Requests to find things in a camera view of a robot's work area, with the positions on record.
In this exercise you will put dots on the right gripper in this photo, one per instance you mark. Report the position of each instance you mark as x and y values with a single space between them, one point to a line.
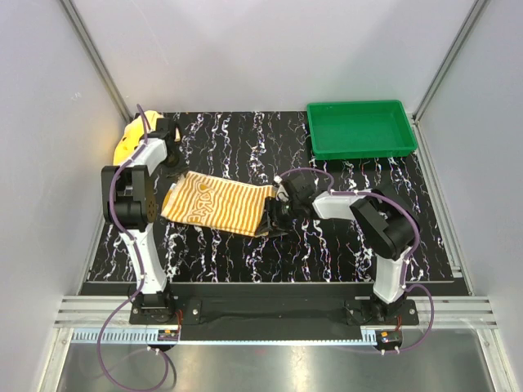
271 206

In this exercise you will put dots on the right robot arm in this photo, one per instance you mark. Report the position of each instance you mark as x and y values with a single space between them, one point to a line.
389 227

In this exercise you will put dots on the orange striped towel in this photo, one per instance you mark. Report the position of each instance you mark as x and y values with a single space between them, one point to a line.
216 203

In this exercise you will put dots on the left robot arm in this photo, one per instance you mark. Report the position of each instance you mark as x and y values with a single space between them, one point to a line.
129 203

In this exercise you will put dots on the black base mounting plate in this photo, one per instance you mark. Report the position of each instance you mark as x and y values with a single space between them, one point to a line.
275 318

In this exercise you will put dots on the green plastic tray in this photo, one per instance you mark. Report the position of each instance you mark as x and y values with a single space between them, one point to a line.
360 129

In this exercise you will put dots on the right connector box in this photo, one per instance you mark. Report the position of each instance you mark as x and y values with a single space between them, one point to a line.
389 341

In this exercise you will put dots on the aluminium frame rail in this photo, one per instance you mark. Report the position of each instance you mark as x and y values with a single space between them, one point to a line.
93 319

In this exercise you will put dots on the left connector box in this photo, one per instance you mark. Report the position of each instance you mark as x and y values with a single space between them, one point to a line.
169 335

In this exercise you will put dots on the connector box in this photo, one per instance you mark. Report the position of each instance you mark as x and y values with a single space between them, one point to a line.
169 335
389 341

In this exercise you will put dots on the yellow chick towel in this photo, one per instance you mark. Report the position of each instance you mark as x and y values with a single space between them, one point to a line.
139 144

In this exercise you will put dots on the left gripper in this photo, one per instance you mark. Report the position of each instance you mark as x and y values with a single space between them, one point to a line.
177 152

